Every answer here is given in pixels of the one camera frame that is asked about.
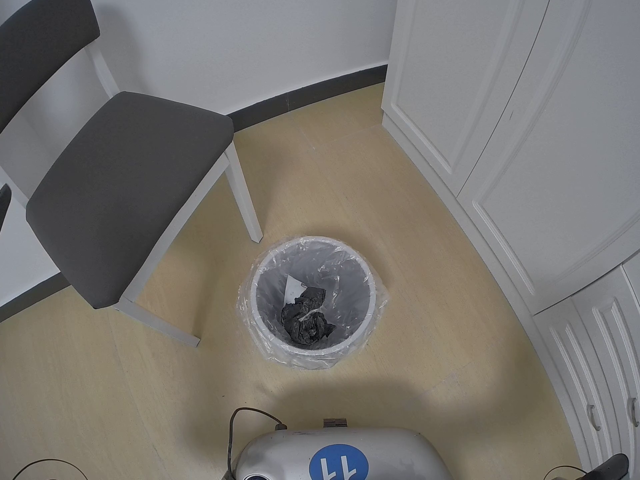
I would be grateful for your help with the black and white wrapper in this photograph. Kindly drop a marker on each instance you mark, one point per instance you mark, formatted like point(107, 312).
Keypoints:
point(305, 325)

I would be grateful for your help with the white trash bin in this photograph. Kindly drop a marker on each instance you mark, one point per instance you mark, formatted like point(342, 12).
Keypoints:
point(367, 313)

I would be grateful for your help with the clear plastic bag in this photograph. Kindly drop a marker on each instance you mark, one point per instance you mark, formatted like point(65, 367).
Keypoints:
point(250, 308)

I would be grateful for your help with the white chair with grey cushions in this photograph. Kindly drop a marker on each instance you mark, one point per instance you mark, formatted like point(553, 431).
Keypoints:
point(125, 168)

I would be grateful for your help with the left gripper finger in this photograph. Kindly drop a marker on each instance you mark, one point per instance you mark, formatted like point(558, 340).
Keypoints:
point(4, 203)

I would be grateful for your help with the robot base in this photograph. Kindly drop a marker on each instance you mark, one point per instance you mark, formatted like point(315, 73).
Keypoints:
point(300, 453)

